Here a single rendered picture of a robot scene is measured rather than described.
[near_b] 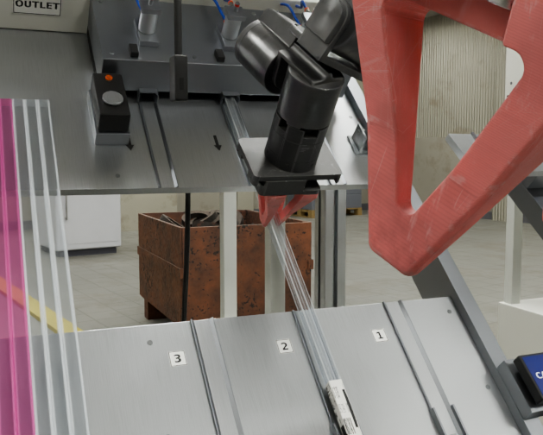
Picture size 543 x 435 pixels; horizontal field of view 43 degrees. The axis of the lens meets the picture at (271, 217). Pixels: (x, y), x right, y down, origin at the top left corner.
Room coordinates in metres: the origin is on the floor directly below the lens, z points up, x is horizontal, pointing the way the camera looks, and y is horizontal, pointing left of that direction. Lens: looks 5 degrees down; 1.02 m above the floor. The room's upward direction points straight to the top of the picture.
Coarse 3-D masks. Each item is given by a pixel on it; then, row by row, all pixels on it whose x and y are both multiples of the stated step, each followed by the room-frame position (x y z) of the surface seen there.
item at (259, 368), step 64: (192, 320) 0.67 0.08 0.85; (256, 320) 0.69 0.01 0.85; (320, 320) 0.71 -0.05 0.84; (384, 320) 0.74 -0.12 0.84; (448, 320) 0.76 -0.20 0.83; (128, 384) 0.60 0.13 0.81; (192, 384) 0.62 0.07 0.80; (256, 384) 0.64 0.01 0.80; (320, 384) 0.66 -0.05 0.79; (384, 384) 0.68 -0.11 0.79; (448, 384) 0.70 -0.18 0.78
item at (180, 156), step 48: (0, 48) 0.89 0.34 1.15; (48, 48) 0.92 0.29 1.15; (0, 96) 0.83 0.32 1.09; (48, 96) 0.85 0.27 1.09; (144, 96) 0.90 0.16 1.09; (192, 96) 0.93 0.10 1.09; (240, 96) 0.95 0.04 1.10; (144, 144) 0.83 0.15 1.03; (192, 144) 0.86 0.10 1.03; (336, 144) 0.93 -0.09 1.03; (96, 192) 0.77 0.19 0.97; (144, 192) 0.79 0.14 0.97
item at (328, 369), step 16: (224, 96) 0.93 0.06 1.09; (240, 128) 0.89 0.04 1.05; (256, 192) 0.82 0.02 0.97; (272, 224) 0.78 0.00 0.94; (288, 256) 0.75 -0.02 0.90; (288, 272) 0.73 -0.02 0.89; (304, 288) 0.72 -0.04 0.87; (304, 304) 0.71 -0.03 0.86; (304, 320) 0.69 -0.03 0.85; (320, 336) 0.68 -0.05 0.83; (320, 352) 0.67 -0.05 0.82; (320, 368) 0.66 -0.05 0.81; (336, 368) 0.66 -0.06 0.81
